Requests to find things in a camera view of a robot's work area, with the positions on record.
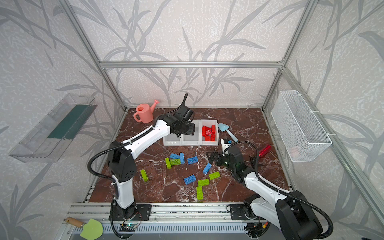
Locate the blue lego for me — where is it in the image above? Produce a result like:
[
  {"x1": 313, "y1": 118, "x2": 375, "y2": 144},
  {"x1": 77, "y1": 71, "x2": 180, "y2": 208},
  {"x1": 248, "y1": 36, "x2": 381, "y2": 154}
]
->
[
  {"x1": 184, "y1": 175, "x2": 197, "y2": 185},
  {"x1": 170, "y1": 153, "x2": 180, "y2": 159},
  {"x1": 203, "y1": 163, "x2": 212, "y2": 175},
  {"x1": 187, "y1": 157, "x2": 199, "y2": 165},
  {"x1": 180, "y1": 153, "x2": 185, "y2": 165}
]

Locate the red lego pair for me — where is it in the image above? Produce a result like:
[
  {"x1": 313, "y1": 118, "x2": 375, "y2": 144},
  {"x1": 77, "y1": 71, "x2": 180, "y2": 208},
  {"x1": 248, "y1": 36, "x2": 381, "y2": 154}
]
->
[{"x1": 211, "y1": 125, "x2": 216, "y2": 135}]

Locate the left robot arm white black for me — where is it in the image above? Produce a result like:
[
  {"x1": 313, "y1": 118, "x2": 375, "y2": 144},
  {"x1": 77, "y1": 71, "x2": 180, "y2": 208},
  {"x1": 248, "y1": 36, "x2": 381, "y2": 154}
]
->
[{"x1": 87, "y1": 104, "x2": 195, "y2": 222}]

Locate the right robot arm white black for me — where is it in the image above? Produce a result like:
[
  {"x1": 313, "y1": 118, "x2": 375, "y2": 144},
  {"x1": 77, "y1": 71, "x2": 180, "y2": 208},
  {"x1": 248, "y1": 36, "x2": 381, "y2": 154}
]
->
[{"x1": 206, "y1": 140, "x2": 334, "y2": 240}]

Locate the white three-compartment bin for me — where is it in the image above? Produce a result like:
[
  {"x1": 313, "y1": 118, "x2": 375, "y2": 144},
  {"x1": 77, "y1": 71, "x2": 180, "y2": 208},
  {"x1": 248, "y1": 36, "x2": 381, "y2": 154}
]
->
[{"x1": 162, "y1": 119, "x2": 220, "y2": 147}]

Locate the green lego right tilted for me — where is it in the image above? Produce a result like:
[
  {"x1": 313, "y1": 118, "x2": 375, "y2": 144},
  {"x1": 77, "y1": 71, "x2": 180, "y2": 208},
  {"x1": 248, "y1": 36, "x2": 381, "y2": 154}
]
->
[{"x1": 209, "y1": 171, "x2": 221, "y2": 180}]

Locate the blue lego upright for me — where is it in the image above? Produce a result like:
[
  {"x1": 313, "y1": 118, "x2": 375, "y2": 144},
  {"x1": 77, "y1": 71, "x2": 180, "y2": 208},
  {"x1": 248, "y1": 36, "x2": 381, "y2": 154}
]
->
[{"x1": 180, "y1": 153, "x2": 185, "y2": 165}]

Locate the red tool right side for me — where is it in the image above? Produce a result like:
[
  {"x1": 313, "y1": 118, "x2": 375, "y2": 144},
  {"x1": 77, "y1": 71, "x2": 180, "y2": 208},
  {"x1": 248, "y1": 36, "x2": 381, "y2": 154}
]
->
[{"x1": 259, "y1": 145, "x2": 272, "y2": 159}]

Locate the light blue toy shovel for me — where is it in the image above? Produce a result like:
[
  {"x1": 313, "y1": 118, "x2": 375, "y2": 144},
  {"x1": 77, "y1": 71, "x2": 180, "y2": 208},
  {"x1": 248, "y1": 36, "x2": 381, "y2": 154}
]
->
[{"x1": 218, "y1": 123, "x2": 239, "y2": 142}]

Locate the green lego lower middle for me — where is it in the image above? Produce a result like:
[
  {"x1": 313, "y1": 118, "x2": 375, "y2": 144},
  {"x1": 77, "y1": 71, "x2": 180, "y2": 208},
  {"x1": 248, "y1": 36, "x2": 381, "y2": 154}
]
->
[{"x1": 198, "y1": 179, "x2": 210, "y2": 187}]

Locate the pink watering can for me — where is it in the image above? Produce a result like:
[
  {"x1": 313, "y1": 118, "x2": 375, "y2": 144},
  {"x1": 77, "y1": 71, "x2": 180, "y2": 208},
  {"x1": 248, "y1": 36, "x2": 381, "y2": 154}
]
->
[{"x1": 133, "y1": 100, "x2": 160, "y2": 124}]

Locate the green lego flat centre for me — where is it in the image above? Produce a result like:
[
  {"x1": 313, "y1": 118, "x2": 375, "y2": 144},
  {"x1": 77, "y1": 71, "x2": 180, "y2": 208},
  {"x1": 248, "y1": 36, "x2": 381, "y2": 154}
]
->
[{"x1": 170, "y1": 159, "x2": 182, "y2": 166}]

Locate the green lego upright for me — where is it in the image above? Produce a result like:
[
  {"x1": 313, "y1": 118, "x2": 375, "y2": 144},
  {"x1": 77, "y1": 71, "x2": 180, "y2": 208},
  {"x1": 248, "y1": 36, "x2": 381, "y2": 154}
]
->
[
  {"x1": 196, "y1": 186, "x2": 204, "y2": 201},
  {"x1": 165, "y1": 158, "x2": 172, "y2": 169}
]

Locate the green lego bottom upright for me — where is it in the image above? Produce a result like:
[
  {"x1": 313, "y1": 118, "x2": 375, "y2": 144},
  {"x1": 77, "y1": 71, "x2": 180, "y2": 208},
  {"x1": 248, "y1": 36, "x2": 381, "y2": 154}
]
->
[{"x1": 196, "y1": 186, "x2": 204, "y2": 201}]

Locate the green lego far left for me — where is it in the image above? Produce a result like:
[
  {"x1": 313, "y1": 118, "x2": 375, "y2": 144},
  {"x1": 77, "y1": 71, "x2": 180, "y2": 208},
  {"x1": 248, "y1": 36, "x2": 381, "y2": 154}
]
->
[{"x1": 140, "y1": 169, "x2": 149, "y2": 182}]

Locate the circuit board with led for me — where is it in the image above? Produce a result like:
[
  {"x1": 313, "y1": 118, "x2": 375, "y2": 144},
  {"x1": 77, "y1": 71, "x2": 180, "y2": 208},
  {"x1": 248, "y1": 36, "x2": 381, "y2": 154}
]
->
[{"x1": 119, "y1": 223, "x2": 141, "y2": 233}]

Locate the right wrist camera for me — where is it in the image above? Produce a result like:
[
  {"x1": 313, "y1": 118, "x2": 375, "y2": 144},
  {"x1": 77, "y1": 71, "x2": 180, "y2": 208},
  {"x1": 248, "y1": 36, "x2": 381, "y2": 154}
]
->
[{"x1": 220, "y1": 139, "x2": 233, "y2": 152}]

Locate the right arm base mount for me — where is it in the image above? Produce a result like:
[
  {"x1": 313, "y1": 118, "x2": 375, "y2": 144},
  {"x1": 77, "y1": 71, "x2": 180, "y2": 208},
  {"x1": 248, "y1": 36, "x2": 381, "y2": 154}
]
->
[{"x1": 228, "y1": 204, "x2": 256, "y2": 221}]

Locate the white wire mesh basket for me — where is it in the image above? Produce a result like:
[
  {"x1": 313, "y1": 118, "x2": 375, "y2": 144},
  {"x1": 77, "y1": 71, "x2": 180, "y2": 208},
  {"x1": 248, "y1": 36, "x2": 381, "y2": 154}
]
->
[{"x1": 272, "y1": 90, "x2": 332, "y2": 163}]

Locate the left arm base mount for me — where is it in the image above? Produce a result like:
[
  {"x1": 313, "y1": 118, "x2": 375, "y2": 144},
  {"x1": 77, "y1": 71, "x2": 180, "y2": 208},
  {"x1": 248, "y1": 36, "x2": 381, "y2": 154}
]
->
[{"x1": 109, "y1": 203, "x2": 152, "y2": 221}]

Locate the clear plastic wall shelf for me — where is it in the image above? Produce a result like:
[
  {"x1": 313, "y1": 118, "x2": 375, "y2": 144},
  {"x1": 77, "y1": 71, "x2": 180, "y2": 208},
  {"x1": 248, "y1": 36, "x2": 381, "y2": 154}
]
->
[{"x1": 9, "y1": 94, "x2": 97, "y2": 163}]

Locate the green spatula wooden handle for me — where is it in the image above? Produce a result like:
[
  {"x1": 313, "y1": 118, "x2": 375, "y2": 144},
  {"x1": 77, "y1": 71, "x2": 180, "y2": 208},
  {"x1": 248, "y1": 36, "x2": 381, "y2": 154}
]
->
[{"x1": 65, "y1": 217, "x2": 103, "y2": 240}]

